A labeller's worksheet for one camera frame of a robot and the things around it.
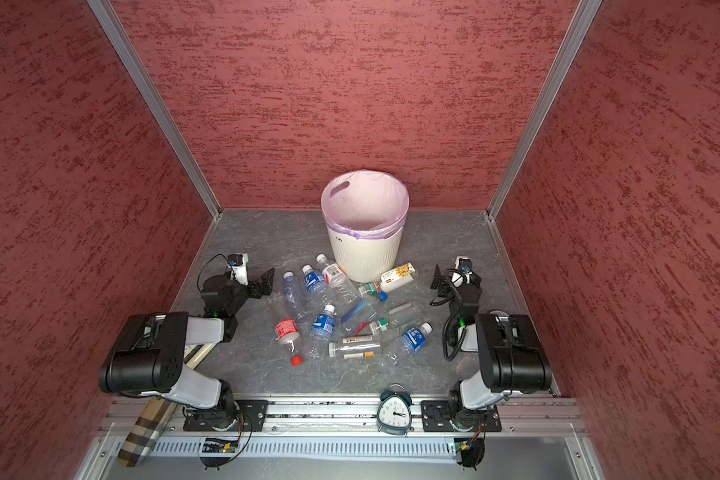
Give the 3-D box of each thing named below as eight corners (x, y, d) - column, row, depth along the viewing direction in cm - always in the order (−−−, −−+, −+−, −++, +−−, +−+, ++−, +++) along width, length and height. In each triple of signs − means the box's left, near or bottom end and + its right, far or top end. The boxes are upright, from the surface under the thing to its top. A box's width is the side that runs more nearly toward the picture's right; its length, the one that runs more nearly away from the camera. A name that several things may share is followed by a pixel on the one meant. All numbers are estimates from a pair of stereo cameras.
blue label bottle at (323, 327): (305, 355, 85) (302, 349, 81) (321, 309, 94) (320, 302, 90) (325, 360, 84) (323, 354, 80) (340, 313, 93) (339, 306, 89)
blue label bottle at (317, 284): (296, 278, 100) (294, 272, 97) (311, 267, 103) (310, 261, 100) (324, 306, 93) (322, 301, 91) (339, 293, 96) (338, 288, 94)
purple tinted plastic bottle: (298, 327, 91) (296, 321, 88) (280, 282, 101) (277, 275, 98) (314, 319, 93) (312, 314, 89) (294, 276, 103) (292, 269, 99)
